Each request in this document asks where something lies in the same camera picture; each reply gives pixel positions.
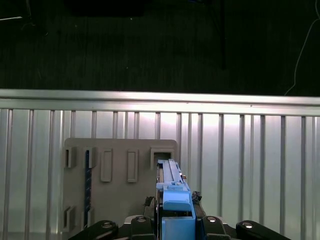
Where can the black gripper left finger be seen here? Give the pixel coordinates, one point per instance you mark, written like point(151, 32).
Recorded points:
point(142, 230)

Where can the blue RAM stick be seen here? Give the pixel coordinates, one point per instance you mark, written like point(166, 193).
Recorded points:
point(87, 185)

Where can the hard disk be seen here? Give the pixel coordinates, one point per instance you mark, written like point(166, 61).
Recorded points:
point(175, 200)

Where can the grey parts rack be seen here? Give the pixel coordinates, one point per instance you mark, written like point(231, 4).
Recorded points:
point(117, 195)

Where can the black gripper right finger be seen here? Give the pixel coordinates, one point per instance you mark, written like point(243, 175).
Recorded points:
point(212, 230)

